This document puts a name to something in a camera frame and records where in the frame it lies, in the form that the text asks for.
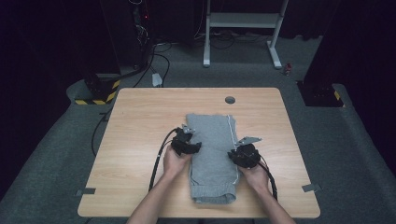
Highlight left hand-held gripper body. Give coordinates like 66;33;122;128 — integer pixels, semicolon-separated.
170;124;196;157

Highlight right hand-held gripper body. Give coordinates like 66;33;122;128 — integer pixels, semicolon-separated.
234;135;262;170

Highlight grey sweatpants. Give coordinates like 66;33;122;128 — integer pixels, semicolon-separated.
185;113;241;205

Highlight person's left hand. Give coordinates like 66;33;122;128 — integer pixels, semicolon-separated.
162;145;192;180

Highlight person's right hand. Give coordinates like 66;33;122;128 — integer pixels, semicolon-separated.
238;164;271;194

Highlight white power adapter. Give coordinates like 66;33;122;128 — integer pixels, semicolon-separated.
151;72;164;88

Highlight grey tape strip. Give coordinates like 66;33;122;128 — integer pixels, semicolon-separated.
76;187;97;197
301;183;322;193

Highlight black yellow striped stand base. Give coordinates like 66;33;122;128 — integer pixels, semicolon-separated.
74;73;121;106
296;79;347;108

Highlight dark equipment rack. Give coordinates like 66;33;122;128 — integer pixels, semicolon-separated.
99;0;157;72

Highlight right hand-held gripper black cable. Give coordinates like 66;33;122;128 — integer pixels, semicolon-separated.
256;160;279;201

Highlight black adapter cables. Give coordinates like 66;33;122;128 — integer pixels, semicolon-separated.
133;42;172;89

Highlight black floor cable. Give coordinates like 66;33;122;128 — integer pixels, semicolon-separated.
91;108;115;157

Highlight tangle of black floor cables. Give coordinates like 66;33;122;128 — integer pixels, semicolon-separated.
193;30;273;50

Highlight white metal stand frame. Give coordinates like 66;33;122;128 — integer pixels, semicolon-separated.
203;0;290;70

